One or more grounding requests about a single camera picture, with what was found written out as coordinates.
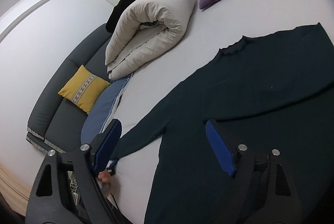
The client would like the beige folded duvet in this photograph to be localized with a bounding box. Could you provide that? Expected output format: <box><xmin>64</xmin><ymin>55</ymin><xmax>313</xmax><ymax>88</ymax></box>
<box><xmin>105</xmin><ymin>0</ymin><xmax>195</xmax><ymax>81</ymax></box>

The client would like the dark green sweater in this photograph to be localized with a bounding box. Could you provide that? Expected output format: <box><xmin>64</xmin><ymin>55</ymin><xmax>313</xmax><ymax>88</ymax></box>
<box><xmin>108</xmin><ymin>22</ymin><xmax>334</xmax><ymax>224</ymax></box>

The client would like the yellow patterned cushion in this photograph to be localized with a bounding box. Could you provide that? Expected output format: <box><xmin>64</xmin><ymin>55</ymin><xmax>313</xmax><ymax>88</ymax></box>
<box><xmin>58</xmin><ymin>65</ymin><xmax>110</xmax><ymax>114</ymax></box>

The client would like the blue striped pillow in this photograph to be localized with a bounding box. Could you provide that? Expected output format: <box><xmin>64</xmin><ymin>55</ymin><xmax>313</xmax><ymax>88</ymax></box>
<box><xmin>80</xmin><ymin>74</ymin><xmax>133</xmax><ymax>144</ymax></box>

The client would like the white bed sheet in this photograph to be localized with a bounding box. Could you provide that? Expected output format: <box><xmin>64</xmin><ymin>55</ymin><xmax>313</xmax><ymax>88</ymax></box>
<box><xmin>104</xmin><ymin>0</ymin><xmax>334</xmax><ymax>224</ymax></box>

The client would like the dark grey headboard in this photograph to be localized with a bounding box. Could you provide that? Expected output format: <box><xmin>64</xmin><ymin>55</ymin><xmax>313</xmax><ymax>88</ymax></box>
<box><xmin>26</xmin><ymin>24</ymin><xmax>111</xmax><ymax>154</ymax></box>

